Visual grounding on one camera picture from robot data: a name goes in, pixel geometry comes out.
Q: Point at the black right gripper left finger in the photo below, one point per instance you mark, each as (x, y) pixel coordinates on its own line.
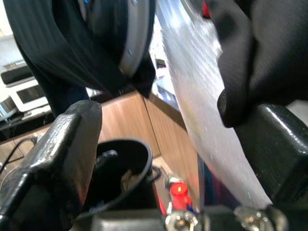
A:
(53, 163)

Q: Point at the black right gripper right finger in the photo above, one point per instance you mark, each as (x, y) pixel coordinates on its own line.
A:
(279, 149)

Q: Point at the black cloth garment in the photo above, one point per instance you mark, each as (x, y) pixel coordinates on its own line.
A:
(276, 60)

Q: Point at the dark navy garment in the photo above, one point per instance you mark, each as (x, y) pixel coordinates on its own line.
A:
(55, 48)

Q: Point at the silver washing machine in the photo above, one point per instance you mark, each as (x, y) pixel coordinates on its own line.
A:
(199, 84)

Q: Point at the white countertop appliance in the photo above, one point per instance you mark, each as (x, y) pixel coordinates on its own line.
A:
(29, 95)

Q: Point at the beige crumpled cloth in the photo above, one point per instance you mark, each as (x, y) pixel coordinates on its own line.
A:
(127, 180)

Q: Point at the black round laundry bucket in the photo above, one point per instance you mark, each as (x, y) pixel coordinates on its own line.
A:
(136, 154)

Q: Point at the wooden counter cabinet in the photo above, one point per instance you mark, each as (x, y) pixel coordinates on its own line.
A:
(125, 115)

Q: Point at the red water valve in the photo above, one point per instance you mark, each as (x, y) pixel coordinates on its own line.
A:
(179, 195)

